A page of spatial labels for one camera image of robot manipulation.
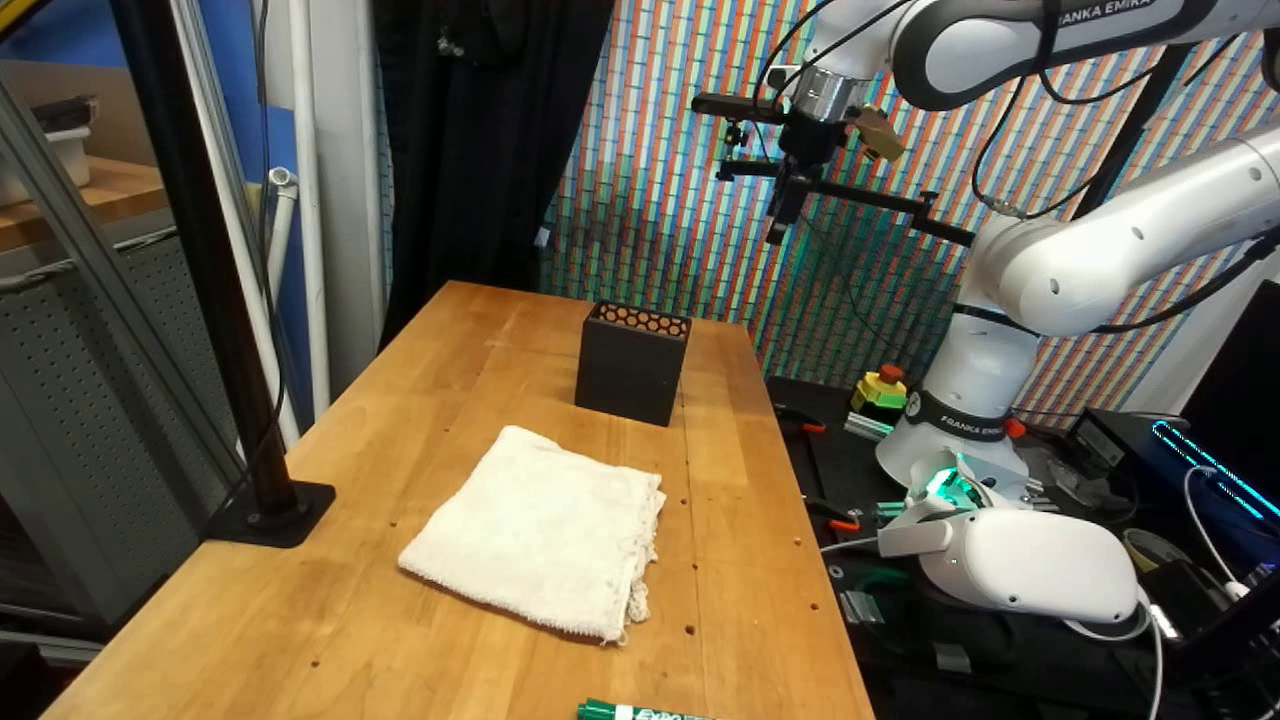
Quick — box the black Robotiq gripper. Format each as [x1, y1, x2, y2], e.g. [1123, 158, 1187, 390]
[764, 109, 859, 250]

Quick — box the white cloth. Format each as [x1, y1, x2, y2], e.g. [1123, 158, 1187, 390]
[390, 420, 666, 647]

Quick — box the green Expo marker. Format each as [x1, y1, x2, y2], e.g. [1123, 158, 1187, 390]
[573, 698, 703, 720]

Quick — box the black perforated box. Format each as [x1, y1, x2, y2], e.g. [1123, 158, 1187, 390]
[573, 302, 697, 434]

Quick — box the colourful patterned backdrop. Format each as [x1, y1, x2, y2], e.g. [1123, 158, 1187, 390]
[537, 0, 1280, 434]

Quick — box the yellow red emergency stop button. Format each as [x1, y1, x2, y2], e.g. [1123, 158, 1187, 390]
[847, 359, 916, 429]

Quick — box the black curtain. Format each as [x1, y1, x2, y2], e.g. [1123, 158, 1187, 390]
[372, 0, 618, 351]

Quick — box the teal white small device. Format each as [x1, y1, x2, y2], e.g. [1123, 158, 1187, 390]
[916, 450, 1001, 526]

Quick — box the white VR headset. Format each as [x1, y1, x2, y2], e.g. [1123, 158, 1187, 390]
[871, 506, 1152, 633]

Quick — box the blue crate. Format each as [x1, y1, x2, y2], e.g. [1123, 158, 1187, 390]
[1149, 414, 1280, 581]

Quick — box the black pole stand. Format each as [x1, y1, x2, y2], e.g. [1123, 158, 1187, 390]
[112, 0, 339, 547]

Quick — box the wooden shelf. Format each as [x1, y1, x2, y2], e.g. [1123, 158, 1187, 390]
[0, 151, 174, 262]

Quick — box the grey perforated metal panel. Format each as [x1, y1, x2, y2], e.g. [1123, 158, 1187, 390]
[0, 226, 249, 633]

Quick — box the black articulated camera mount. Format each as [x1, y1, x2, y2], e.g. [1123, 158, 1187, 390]
[712, 151, 980, 251]

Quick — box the black bar camera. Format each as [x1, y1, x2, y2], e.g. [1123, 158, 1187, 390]
[686, 88, 791, 129]

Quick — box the olive wrist camera block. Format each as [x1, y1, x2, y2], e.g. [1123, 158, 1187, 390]
[843, 106, 911, 167]

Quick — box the white cable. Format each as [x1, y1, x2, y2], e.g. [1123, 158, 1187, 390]
[1175, 463, 1259, 607]

